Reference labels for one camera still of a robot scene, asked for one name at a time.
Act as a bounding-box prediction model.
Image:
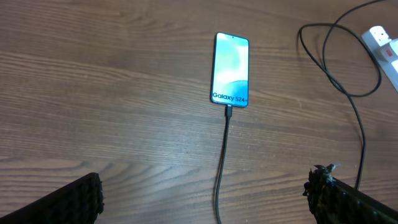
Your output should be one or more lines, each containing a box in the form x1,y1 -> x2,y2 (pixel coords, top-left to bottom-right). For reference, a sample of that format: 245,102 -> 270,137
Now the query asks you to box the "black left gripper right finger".
303,164 -> 397,224

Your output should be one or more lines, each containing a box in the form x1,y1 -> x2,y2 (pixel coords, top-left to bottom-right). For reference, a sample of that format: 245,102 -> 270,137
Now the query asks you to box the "Samsung Galaxy smartphone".
210,32 -> 249,108

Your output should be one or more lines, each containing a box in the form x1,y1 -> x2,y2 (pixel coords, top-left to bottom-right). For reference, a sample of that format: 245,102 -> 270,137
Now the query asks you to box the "white power strip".
361,26 -> 397,90

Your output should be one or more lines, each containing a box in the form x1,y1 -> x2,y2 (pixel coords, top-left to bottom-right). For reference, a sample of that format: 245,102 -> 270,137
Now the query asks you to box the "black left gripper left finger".
1,172 -> 104,224

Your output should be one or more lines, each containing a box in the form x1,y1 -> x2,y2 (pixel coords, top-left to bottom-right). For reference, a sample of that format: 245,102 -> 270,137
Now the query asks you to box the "black USB charging cable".
213,0 -> 386,224

